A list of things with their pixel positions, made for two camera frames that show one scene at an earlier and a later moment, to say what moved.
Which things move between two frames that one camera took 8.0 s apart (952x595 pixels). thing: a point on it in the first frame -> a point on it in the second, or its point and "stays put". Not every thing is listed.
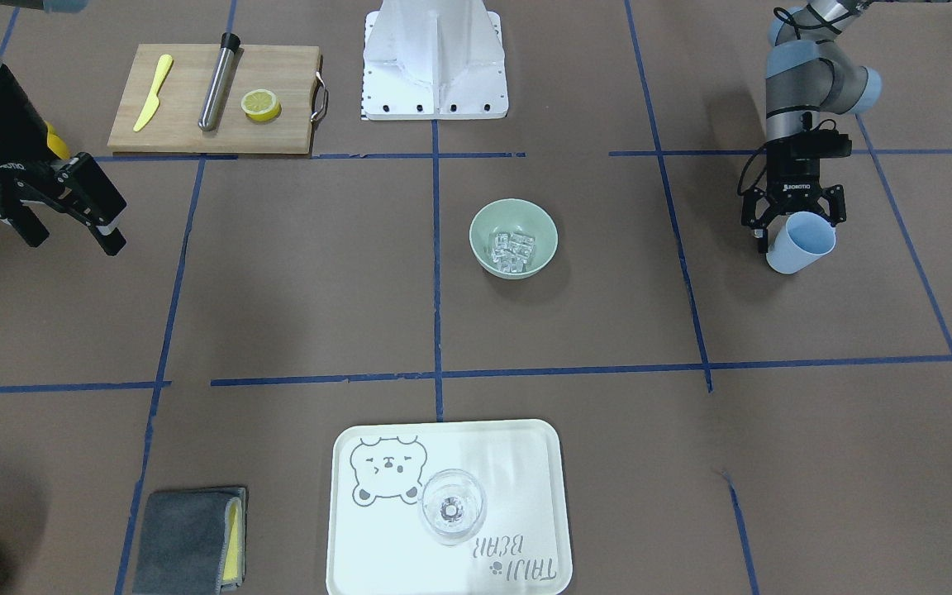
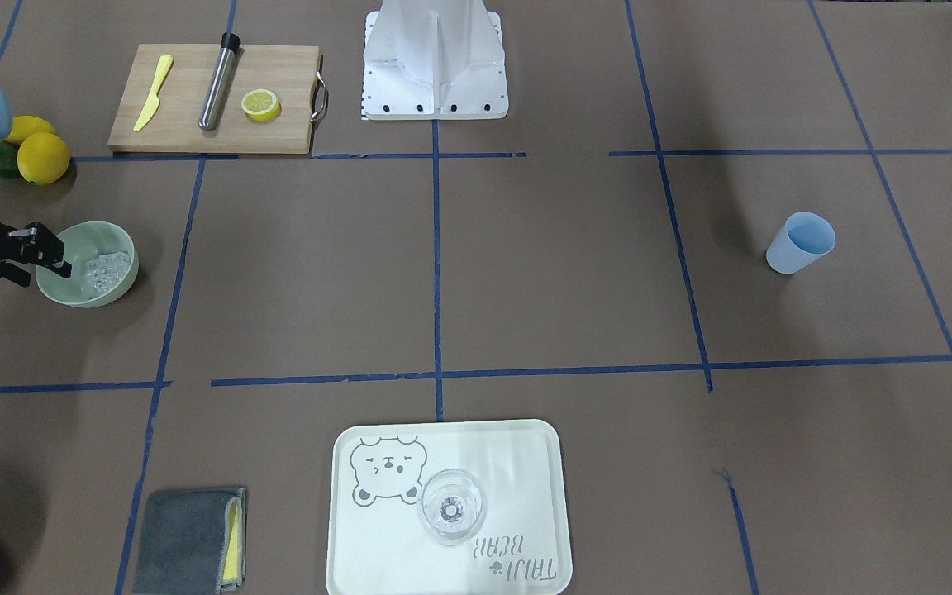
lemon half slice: x=261 y=106 stays put
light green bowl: x=513 y=239 -> x=103 y=261
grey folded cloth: x=192 y=542 stays put
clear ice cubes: x=511 y=251 -> x=107 y=270
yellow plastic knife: x=165 y=63 stays put
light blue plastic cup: x=800 y=238 stays put
